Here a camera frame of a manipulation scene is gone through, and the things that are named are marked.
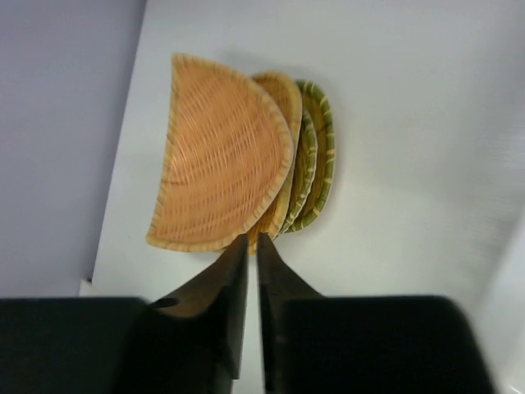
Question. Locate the half-round orange woven plate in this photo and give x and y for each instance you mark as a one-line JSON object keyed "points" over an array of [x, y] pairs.
{"points": [[227, 154]]}

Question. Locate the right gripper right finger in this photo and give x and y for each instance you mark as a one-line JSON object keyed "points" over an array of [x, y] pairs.
{"points": [[320, 344]]}

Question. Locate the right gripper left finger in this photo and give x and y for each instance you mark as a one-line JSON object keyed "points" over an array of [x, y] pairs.
{"points": [[190, 340]]}

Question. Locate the fan-shaped woven bamboo plate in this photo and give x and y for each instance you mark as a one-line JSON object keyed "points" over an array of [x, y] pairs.
{"points": [[317, 103]]}

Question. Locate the round woven bamboo plate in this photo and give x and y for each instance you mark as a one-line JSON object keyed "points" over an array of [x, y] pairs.
{"points": [[305, 165]]}

